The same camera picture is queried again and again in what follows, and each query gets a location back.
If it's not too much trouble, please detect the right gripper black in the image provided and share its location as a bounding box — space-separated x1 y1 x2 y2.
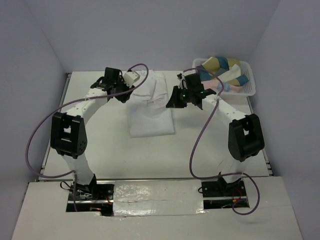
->
166 85 194 109

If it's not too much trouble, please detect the white long sleeve shirt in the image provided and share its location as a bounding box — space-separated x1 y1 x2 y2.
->
126 70 175 138

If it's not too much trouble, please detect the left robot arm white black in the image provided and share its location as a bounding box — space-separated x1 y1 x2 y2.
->
50 67 140 199

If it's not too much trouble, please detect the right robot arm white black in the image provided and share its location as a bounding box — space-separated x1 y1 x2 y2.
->
166 73 265 196

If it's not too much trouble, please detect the pink shirt in basket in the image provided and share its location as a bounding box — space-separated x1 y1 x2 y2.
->
200 74 249 93

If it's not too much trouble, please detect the colourful patchwork shirt in basket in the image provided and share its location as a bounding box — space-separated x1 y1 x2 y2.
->
196 57 243 82

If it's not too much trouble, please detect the white plastic basket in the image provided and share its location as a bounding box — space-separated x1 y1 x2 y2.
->
192 57 256 97

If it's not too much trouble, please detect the silver foil tape panel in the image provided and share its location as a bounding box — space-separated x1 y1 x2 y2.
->
113 179 205 217

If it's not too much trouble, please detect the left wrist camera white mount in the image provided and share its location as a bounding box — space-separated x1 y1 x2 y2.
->
123 71 140 88

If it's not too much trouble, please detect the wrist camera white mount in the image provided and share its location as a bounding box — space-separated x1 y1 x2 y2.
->
123 71 140 88
177 73 188 89

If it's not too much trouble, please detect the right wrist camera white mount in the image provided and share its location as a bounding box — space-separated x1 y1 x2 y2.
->
177 73 188 89

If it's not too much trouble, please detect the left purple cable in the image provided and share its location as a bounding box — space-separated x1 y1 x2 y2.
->
24 63 150 213

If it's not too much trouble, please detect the purple cable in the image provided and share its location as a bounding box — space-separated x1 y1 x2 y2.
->
177 69 261 216
24 63 150 213

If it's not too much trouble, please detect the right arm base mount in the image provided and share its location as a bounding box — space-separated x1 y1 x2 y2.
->
198 177 249 210

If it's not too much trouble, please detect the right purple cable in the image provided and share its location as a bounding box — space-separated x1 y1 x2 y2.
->
177 69 261 216

